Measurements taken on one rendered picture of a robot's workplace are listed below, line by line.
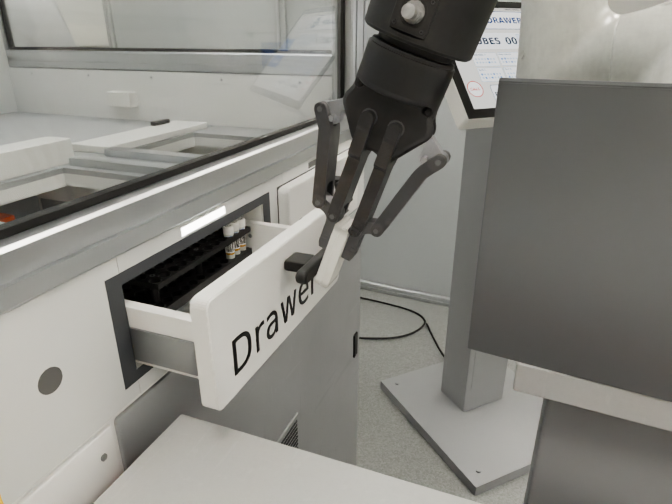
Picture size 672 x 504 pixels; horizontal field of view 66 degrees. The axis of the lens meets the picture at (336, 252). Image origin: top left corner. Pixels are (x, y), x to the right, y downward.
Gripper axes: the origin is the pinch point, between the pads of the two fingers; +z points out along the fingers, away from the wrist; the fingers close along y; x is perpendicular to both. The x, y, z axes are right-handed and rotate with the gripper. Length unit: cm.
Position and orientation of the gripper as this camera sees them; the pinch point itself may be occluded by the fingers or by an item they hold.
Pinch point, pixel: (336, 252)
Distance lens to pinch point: 51.4
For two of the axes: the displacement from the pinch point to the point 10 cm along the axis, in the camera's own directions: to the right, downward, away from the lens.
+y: 8.7, 4.5, -1.9
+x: 3.7, -3.6, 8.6
